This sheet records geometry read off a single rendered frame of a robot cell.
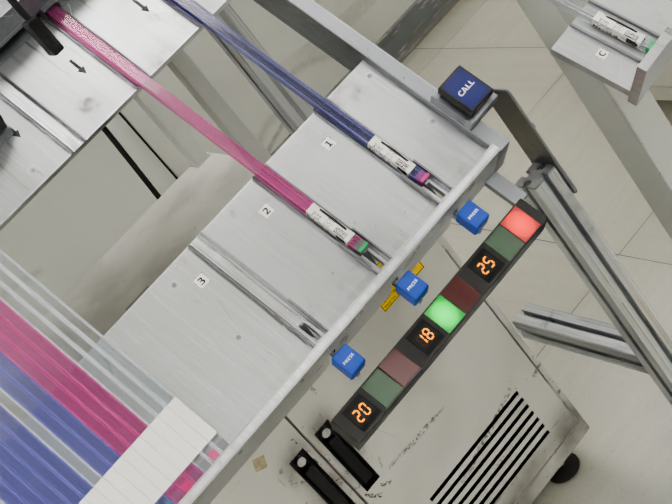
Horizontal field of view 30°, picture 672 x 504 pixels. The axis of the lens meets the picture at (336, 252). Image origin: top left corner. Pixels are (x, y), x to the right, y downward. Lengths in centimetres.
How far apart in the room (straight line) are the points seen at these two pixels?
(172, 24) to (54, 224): 179
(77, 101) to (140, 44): 10
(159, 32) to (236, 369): 43
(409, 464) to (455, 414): 10
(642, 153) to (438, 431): 50
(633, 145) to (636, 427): 56
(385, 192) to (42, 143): 40
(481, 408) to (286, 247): 60
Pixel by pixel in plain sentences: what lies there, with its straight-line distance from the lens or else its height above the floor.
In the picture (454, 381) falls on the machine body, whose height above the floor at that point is 33.
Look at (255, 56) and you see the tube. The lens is 150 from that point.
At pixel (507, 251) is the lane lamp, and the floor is 65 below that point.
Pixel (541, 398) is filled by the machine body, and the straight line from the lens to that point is 198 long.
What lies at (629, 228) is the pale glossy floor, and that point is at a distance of 250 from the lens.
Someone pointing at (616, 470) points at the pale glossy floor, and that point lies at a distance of 208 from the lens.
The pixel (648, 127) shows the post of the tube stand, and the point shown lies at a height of 51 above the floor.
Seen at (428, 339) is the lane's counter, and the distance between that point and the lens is 138.
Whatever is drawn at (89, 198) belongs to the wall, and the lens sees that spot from 332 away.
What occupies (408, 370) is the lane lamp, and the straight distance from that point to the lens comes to 137.
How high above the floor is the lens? 140
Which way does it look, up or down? 27 degrees down
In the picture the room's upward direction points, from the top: 40 degrees counter-clockwise
